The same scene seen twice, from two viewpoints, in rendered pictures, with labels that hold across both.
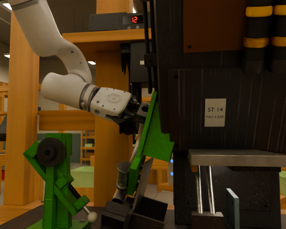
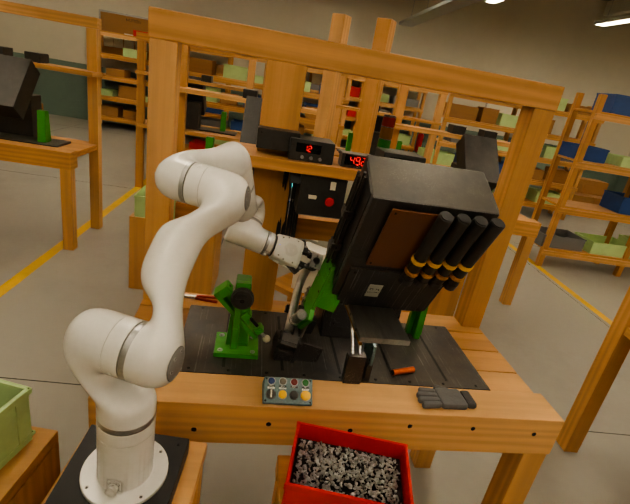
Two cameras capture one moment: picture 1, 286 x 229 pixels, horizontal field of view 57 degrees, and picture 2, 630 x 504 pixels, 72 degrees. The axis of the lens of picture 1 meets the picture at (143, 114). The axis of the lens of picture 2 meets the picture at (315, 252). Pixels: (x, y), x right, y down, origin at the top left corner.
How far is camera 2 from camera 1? 97 cm
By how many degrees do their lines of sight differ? 32
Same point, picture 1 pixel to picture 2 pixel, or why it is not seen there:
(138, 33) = (312, 169)
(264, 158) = (398, 341)
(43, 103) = not seen: outside the picture
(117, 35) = (291, 167)
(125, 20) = (299, 147)
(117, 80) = (276, 195)
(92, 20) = (261, 135)
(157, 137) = (328, 296)
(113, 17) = (285, 137)
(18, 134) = not seen: hidden behind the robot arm
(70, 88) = (255, 240)
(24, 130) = not seen: hidden behind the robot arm
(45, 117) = (183, 211)
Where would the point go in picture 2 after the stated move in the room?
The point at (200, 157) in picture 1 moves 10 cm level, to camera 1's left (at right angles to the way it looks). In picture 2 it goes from (364, 338) to (333, 339)
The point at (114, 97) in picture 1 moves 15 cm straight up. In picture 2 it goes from (290, 247) to (297, 205)
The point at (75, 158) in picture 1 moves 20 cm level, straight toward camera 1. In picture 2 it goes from (77, 111) to (78, 112)
